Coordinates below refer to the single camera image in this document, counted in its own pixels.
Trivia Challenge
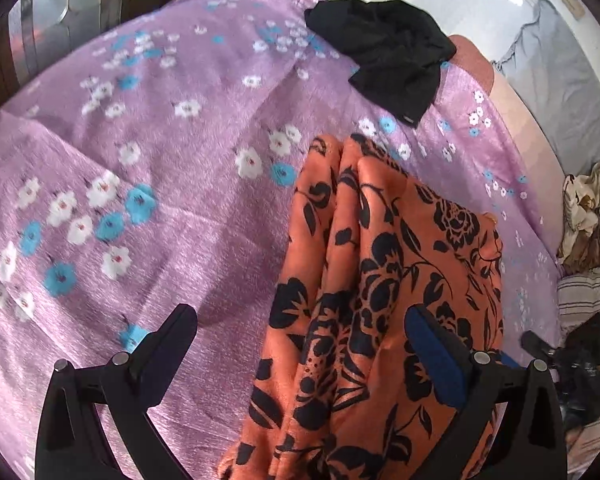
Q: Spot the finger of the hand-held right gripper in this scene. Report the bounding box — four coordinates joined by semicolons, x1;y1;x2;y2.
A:
521;332;561;358

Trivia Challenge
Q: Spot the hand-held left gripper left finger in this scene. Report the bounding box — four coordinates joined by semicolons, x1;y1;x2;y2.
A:
34;302;199;480

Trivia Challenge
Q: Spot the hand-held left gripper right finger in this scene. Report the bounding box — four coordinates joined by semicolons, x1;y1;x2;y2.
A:
404;305;568;480

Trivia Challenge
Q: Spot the orange black floral garment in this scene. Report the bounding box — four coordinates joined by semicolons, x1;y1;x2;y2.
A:
219;132;506;480

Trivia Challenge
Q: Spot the striped cloth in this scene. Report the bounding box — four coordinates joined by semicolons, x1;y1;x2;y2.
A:
555;267;600;476

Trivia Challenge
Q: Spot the beige floral cloth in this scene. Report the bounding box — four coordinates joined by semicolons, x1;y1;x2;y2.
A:
557;157;600;276

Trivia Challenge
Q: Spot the purple floral bedsheet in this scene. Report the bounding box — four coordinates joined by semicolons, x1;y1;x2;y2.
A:
0;0;563;480

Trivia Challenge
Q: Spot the pink mattress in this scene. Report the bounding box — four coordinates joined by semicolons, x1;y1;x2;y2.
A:
447;34;571;241

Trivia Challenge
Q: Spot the grey cloth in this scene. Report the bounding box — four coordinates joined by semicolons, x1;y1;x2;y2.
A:
490;0;600;171

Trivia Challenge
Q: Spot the metal cabinet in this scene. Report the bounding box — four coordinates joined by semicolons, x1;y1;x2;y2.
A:
7;0;186;86

